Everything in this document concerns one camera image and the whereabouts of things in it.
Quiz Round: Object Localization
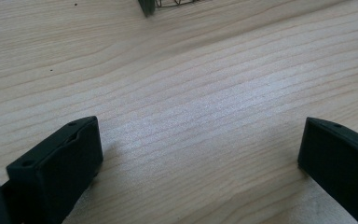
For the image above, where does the black wire basket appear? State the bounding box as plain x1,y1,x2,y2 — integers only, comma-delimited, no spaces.
137,0,213,18

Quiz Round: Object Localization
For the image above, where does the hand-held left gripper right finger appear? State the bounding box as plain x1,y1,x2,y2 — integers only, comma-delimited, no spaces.
297,117,358,224

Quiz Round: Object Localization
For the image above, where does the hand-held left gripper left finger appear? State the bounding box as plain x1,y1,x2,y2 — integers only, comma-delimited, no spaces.
0,116,103,224

